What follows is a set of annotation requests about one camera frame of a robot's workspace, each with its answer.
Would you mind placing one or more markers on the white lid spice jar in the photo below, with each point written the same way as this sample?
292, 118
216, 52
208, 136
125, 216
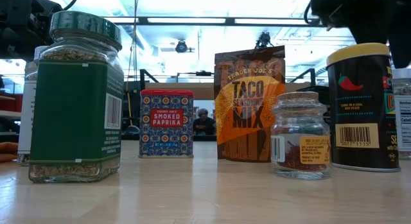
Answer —
403, 121
27, 115

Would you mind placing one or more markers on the black can yellow lid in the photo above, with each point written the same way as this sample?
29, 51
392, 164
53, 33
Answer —
359, 105

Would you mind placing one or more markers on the green lid glass herb jar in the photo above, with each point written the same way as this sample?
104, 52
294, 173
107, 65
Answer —
70, 111

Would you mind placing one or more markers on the taco seasoning mix pouch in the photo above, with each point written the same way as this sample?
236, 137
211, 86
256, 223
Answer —
248, 105

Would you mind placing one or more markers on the small cork lid saffron jar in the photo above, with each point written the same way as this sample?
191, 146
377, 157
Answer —
300, 153

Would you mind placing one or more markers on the red lid smoked paprika tin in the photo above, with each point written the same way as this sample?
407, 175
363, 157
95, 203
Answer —
166, 121

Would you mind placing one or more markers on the red background furniture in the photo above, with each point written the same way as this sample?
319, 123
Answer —
9, 103

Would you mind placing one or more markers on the grey dome object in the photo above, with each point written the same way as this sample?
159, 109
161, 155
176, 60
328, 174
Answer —
133, 130

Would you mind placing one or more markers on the black round ceiling fixture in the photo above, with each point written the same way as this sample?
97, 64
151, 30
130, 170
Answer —
181, 46

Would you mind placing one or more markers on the person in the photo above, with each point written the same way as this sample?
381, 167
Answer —
204, 124

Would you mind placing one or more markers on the black overhead camera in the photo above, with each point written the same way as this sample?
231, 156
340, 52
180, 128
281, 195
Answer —
263, 39

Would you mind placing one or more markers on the black overhead frame beam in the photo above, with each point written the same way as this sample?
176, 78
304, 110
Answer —
229, 20

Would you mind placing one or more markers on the black metal table frame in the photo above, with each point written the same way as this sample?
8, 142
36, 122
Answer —
205, 138

